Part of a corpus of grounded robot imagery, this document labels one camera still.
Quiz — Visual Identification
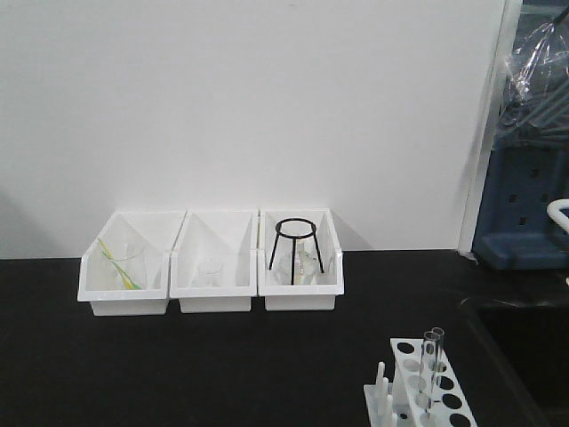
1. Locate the right white storage bin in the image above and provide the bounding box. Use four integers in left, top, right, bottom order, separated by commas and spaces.
257, 208, 344, 310

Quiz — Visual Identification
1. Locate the black lab sink basin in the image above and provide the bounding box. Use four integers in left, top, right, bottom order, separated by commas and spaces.
460, 297, 568, 426

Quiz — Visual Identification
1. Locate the small clear glass beaker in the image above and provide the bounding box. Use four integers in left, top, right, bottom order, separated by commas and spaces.
193, 257, 224, 287

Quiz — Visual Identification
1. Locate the left white storage bin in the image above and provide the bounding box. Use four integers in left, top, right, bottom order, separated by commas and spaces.
77, 211, 187, 316

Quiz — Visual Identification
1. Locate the middle white storage bin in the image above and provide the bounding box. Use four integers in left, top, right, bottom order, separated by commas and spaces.
170, 210, 259, 313

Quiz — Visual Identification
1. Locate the white test tube rack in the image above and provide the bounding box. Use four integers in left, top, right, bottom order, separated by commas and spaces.
363, 338, 477, 426

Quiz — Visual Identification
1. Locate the clear glass test tube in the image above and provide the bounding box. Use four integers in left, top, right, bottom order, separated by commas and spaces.
421, 331, 437, 413
431, 326, 445, 372

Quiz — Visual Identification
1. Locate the white gooseneck lab faucet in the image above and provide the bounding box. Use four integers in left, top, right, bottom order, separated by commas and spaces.
547, 198, 569, 233

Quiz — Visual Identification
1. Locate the plastic bag of pegs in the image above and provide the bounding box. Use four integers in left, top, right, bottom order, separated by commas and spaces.
493, 3, 568, 149

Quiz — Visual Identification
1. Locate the black metal tripod stand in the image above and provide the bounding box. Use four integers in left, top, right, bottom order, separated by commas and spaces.
268, 217, 325, 286

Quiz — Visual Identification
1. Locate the blue-grey pegboard drying rack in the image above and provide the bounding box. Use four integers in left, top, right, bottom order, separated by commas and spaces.
472, 1, 568, 270

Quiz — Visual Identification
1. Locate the white storage bin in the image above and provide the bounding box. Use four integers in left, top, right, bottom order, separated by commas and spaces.
257, 208, 344, 310
77, 211, 187, 316
170, 210, 259, 313

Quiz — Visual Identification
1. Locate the clear crumpled plastic packet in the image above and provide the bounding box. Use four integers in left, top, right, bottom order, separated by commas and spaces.
271, 250, 337, 286

